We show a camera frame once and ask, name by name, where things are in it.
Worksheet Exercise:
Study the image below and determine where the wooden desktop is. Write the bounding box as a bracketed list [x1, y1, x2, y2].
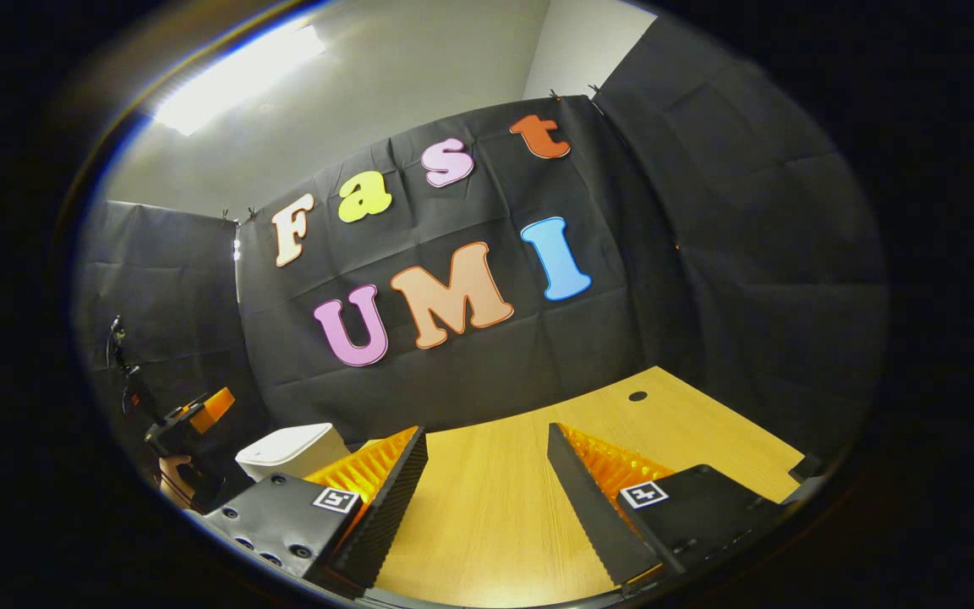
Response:
[352, 365, 806, 609]

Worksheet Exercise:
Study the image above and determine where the black backdrop cloth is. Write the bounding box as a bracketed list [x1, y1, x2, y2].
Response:
[73, 15, 889, 508]

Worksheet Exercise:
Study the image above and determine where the white desktop garbage bin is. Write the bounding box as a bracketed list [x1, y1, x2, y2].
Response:
[235, 423, 352, 484]

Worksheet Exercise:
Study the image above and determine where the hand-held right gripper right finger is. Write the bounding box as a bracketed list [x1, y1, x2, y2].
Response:
[546, 423, 792, 592]

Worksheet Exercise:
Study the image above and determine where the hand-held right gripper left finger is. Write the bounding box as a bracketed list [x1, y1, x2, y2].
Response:
[198, 425, 430, 597]

